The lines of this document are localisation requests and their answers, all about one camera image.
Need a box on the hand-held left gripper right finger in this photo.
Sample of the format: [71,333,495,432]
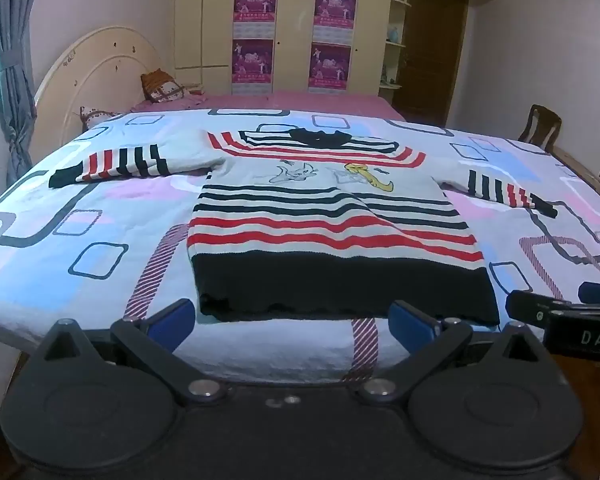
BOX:
[356,300,553,408]

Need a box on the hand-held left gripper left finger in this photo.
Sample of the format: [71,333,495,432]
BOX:
[32,298,231,408]

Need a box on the striped knit sweater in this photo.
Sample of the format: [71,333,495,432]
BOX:
[48,128,559,325]

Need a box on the wooden table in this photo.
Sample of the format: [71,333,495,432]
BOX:
[550,146,600,211]

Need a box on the printed bed blanket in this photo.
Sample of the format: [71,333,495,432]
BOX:
[0,107,600,386]

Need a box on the dark wooden chair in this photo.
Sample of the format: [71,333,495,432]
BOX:
[517,104,562,153]

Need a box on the small patterned pillow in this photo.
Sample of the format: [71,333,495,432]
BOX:
[78,105,126,133]

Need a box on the orange plaid pillow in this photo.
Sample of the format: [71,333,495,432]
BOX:
[140,67,203,105]

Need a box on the pink bed sheet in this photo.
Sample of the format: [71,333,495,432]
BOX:
[130,91,407,122]

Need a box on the cream corner shelf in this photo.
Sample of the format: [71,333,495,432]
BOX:
[379,0,413,92]

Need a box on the cream bed headboard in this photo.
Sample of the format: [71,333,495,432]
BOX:
[32,25,181,161]

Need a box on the brown wooden door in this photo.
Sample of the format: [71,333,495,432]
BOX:
[392,0,471,128]

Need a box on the grey-blue curtain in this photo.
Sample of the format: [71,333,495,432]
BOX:
[0,0,46,186]

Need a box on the cream wardrobe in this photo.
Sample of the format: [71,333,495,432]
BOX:
[174,0,498,98]

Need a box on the magenta wall poster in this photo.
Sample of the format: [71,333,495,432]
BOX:
[314,0,358,43]
[233,0,278,38]
[231,38,274,97]
[308,42,352,93]

